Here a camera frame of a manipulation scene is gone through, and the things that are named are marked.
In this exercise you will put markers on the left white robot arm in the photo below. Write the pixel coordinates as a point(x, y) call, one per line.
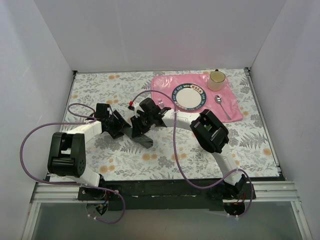
point(67, 154)

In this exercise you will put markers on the white plate blue rim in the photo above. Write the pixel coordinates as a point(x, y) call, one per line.
point(189, 97)

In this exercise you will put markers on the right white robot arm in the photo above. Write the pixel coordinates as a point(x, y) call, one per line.
point(209, 131)

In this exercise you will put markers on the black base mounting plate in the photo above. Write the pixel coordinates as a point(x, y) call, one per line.
point(170, 194)

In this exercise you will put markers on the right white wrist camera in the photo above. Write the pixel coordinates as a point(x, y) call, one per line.
point(135, 107)

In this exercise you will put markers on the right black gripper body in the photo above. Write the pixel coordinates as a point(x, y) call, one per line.
point(137, 124)

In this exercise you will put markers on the silver spoon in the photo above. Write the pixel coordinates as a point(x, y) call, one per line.
point(218, 100)

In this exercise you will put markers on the cream mug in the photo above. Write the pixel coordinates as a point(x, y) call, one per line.
point(216, 80)

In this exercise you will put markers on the silver fork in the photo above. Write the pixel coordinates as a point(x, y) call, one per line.
point(160, 103)

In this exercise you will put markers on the aluminium frame rail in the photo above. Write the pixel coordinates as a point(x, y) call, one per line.
point(266, 191)

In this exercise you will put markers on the grey cloth napkin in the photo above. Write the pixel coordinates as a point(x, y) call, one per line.
point(143, 140)

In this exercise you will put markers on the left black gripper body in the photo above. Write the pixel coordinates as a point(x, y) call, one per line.
point(118, 124)

